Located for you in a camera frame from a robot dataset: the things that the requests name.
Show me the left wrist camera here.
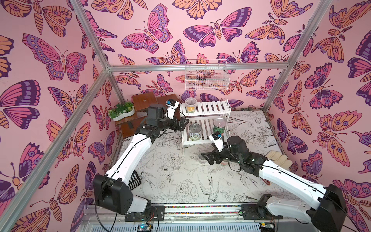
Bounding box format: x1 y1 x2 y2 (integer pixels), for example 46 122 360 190
166 99 179 119

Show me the white slatted two-tier shelf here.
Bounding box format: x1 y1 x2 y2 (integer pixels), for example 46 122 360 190
179 100 231 149

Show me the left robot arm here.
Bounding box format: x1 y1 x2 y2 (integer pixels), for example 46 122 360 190
93 99 189 215

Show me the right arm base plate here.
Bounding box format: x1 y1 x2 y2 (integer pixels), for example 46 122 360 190
238 204 283 220

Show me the white wire basket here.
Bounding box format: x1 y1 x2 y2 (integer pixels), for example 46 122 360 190
184 62 230 91

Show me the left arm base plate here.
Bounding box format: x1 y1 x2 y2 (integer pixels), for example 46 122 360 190
125 205 165 222

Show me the aluminium frame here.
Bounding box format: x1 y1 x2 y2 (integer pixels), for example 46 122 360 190
0 0 334 232

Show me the seed jar with yellow seeds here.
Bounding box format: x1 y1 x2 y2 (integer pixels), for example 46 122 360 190
185 97 198 113

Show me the silver tin can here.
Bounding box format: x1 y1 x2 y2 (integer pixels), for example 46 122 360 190
189 123 202 141

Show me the front aluminium rail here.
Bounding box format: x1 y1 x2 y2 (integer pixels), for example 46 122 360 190
78 203 317 232

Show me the green watermelon can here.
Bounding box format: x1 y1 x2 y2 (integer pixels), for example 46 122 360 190
213 117 227 136

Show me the beige work glove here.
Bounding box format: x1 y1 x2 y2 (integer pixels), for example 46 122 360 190
266 150 293 170

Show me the seed jar with dark seeds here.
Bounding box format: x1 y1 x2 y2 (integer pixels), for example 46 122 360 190
198 154 208 164

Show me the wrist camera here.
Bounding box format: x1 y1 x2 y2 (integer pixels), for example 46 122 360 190
209 131 224 152
166 99 179 119

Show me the black slotted scoop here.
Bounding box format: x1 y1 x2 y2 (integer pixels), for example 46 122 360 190
127 171 142 190

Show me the seed jar with red seeds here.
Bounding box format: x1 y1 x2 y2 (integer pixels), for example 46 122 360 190
220 159 228 166

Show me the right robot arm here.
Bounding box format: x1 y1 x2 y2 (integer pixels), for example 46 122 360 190
201 133 348 232

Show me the brown wooden stepped stand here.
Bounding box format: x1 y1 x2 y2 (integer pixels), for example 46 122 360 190
115 93 178 139

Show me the green plant in white pot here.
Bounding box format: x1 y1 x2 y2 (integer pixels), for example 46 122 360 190
108 102 135 121

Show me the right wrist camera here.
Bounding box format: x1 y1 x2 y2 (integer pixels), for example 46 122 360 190
209 131 224 152

